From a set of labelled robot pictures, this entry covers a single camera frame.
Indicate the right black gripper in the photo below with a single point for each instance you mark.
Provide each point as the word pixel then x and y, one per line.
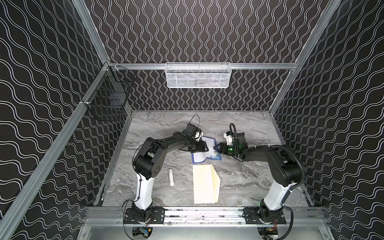
pixel 223 148

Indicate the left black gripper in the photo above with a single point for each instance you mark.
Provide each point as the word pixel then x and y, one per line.
pixel 198 144

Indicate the blue bordered white letter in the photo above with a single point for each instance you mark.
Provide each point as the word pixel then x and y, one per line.
pixel 211 154

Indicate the cream yellow envelope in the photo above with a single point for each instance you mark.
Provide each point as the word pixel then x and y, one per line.
pixel 206 183

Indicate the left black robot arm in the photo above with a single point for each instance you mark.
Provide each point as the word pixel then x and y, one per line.
pixel 149 161

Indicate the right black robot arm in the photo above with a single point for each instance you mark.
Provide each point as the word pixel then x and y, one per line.
pixel 286 168

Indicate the white glue stick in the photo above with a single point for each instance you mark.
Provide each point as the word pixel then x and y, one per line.
pixel 171 178

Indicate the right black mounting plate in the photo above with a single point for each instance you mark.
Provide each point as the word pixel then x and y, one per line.
pixel 249 216

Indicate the black mounting plate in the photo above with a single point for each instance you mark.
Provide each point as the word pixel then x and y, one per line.
pixel 249 216
pixel 153 215

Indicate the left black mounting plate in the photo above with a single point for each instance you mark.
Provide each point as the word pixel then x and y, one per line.
pixel 153 215

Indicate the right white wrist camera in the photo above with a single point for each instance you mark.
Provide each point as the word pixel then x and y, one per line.
pixel 231 138

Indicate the white wire mesh basket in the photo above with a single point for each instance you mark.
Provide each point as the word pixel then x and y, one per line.
pixel 194 75

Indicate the black wire basket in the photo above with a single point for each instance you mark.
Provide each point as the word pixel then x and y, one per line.
pixel 109 102

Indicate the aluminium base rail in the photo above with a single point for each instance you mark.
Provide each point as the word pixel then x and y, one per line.
pixel 201 217

